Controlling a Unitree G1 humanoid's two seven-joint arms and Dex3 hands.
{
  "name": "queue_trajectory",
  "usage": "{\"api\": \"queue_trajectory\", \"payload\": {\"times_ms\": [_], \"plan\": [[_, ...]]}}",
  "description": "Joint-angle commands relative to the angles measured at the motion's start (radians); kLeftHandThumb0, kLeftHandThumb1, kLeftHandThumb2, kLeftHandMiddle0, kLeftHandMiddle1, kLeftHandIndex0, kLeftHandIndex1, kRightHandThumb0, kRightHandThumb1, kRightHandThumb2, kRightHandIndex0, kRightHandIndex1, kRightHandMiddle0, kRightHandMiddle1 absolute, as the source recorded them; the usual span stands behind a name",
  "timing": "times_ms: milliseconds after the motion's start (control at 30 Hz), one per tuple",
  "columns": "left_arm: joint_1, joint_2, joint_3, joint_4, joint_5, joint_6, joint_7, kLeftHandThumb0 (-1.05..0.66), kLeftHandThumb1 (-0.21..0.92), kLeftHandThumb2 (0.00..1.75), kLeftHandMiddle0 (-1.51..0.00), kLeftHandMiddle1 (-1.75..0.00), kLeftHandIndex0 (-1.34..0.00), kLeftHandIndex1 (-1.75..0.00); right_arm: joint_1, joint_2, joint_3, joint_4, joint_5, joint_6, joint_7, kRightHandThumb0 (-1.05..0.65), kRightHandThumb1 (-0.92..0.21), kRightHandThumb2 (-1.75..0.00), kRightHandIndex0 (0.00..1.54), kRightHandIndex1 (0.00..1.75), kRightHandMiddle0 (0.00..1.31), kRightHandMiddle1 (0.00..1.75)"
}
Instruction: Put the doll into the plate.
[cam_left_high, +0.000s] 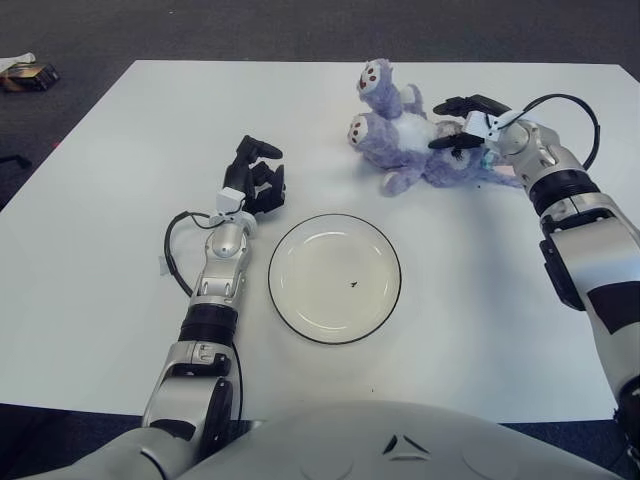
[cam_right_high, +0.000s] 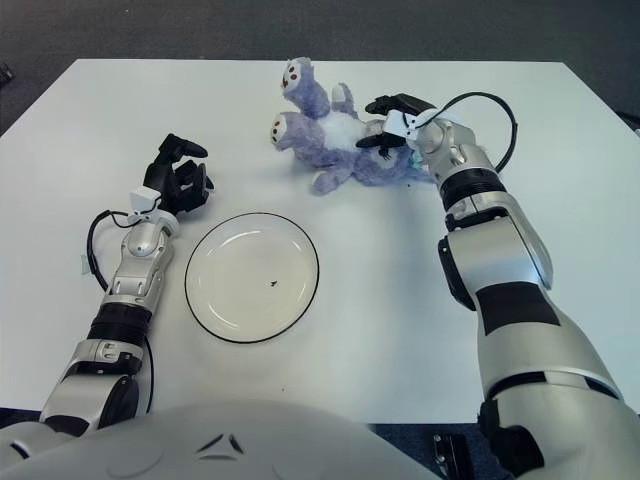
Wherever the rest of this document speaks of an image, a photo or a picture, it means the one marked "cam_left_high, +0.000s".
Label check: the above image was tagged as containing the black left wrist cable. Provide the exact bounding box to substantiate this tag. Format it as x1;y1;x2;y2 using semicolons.
163;210;246;421

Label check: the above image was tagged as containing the purple plush bunny doll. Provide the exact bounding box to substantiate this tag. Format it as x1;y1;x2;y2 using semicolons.
345;58;524;197

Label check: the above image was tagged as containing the white wrist sensor box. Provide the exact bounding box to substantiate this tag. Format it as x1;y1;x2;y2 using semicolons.
216;187;246;214
463;111;496;144

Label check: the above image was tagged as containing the white left wrist sensor box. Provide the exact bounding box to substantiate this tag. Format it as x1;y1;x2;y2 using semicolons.
216;187;246;214

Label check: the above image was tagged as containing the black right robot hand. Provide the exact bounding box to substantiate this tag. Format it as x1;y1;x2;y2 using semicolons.
427;93;514;151

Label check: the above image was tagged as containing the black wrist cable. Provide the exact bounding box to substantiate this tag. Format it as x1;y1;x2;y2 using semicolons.
163;210;246;421
499;93;601;169

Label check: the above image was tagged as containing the grey robot torso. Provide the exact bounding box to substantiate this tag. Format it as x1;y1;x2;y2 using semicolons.
87;399;640;480

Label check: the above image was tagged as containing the white crumpled paper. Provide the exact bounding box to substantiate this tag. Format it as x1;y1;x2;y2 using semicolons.
0;50;37;71

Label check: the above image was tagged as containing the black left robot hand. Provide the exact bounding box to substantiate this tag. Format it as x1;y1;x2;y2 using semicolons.
222;134;289;217

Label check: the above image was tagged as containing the white plate with black rim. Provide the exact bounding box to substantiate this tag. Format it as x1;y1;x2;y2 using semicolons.
267;213;403;346

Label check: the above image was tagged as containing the white right wrist sensor box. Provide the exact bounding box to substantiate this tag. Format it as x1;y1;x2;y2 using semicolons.
463;111;496;144

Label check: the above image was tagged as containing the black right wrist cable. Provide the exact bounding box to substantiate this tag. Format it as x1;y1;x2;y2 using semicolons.
499;93;601;169

